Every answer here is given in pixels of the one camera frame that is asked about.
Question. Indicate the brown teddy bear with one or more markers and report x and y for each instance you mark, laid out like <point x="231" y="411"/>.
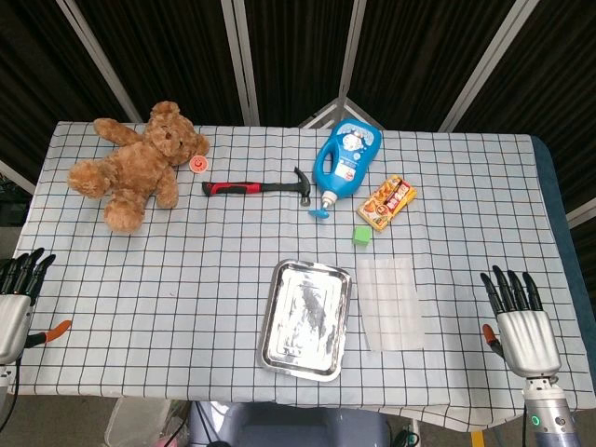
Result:
<point x="135" y="163"/>

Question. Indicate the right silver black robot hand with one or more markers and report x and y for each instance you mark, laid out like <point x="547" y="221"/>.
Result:
<point x="526" y="333"/>

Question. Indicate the folding screen partition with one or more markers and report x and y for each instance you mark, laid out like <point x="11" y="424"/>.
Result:
<point x="298" y="56"/>

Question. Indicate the clear plastic bin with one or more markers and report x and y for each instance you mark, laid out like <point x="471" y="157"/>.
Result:
<point x="137" y="421"/>

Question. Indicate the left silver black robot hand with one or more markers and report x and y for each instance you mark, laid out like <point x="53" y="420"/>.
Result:
<point x="11" y="319"/>

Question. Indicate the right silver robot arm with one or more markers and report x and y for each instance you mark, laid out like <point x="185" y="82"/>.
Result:
<point x="551" y="412"/>

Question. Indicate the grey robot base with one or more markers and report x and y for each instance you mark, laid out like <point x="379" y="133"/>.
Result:
<point x="288" y="426"/>

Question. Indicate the yellow food package box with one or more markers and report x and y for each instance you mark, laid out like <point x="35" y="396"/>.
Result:
<point x="386" y="204"/>

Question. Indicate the blue detergent bottle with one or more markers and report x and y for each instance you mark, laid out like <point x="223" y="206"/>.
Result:
<point x="347" y="156"/>

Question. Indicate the green cube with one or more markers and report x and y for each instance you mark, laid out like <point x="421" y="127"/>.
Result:
<point x="361" y="234"/>

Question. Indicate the checkered white tablecloth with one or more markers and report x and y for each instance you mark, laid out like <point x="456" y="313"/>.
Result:
<point x="186" y="279"/>

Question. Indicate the round orange tag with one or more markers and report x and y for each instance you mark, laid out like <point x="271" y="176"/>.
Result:
<point x="199" y="164"/>

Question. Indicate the red black claw hammer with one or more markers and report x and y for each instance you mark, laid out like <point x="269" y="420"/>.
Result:
<point x="253" y="187"/>

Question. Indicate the clear plastic bag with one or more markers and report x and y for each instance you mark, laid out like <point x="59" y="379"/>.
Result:
<point x="390" y="302"/>

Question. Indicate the silver metal tray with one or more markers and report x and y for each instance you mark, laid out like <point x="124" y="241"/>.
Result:
<point x="305" y="320"/>

